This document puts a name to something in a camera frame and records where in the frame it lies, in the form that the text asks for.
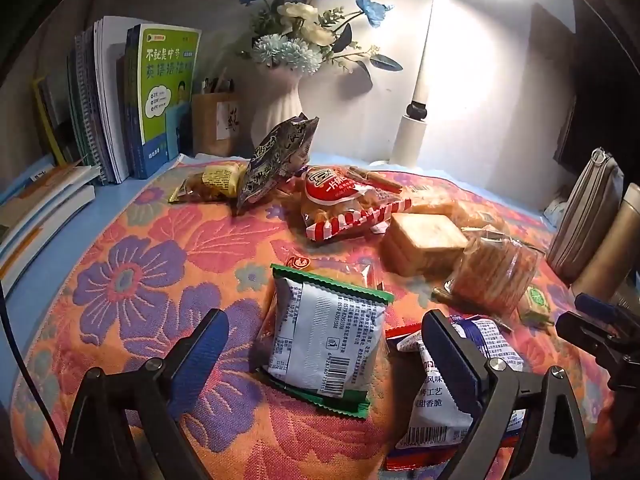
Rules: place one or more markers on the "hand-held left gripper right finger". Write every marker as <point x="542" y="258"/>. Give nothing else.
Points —
<point x="450" y="355"/>

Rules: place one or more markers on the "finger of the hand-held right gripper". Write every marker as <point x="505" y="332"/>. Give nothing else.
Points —
<point x="597" y="306"/>
<point x="582" y="330"/>

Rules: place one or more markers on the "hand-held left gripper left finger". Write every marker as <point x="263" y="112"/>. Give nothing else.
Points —
<point x="205" y="345"/>

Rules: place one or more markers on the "small green packet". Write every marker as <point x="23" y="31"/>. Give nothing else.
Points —
<point x="535" y="305"/>

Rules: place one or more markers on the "blue and red snack packet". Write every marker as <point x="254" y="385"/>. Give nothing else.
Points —
<point x="435" y="410"/>

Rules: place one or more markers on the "clear cracker roll pack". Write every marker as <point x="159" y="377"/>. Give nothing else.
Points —
<point x="492" y="275"/>

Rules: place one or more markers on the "sliced toast pack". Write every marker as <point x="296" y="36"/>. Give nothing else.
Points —
<point x="422" y="240"/>

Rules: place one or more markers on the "green-edged white snack packet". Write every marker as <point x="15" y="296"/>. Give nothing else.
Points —
<point x="325" y="330"/>

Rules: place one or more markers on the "clear red label packet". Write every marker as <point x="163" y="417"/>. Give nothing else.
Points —
<point x="300" y="262"/>

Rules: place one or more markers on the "yellow snack packet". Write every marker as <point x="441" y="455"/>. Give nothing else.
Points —
<point x="212" y="182"/>

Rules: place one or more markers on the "red white striped snack bag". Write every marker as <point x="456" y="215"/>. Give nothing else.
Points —
<point x="345" y="200"/>

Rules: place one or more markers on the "brown wafer pack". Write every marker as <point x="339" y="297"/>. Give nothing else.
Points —
<point x="377" y="180"/>

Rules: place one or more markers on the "dark blue patterned snack bag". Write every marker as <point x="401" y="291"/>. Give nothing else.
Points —
<point x="272" y="160"/>

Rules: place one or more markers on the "gold thermos bottle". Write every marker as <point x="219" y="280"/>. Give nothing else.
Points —
<point x="612" y="250"/>

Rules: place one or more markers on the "floral cloth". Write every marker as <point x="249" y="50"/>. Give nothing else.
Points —
<point x="150" y="280"/>

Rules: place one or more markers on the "grey pencil case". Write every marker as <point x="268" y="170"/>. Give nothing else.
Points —
<point x="585" y="210"/>

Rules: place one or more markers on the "black monitor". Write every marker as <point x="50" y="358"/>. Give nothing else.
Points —
<point x="582" y="110"/>

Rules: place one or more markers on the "flat stack of books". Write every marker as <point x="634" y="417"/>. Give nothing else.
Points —
<point x="35" y="200"/>

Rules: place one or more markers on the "brown pen holder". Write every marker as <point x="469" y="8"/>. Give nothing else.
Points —
<point x="215" y="120"/>

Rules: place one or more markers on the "white ribbed vase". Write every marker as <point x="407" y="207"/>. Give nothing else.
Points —
<point x="277" y="105"/>

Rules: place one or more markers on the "green cover book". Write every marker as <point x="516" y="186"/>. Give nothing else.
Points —
<point x="165" y="90"/>

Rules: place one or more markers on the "white spiral notebooks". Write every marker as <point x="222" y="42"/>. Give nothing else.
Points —
<point x="107" y="95"/>

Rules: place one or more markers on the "leaning yellow-spined books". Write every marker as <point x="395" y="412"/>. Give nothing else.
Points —
<point x="50" y="120"/>

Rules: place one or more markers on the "white desk lamp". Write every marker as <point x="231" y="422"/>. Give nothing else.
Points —
<point x="425" y="60"/>

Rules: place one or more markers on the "blue and white artificial flowers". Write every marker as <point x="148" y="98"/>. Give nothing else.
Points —
<point x="300" y="30"/>

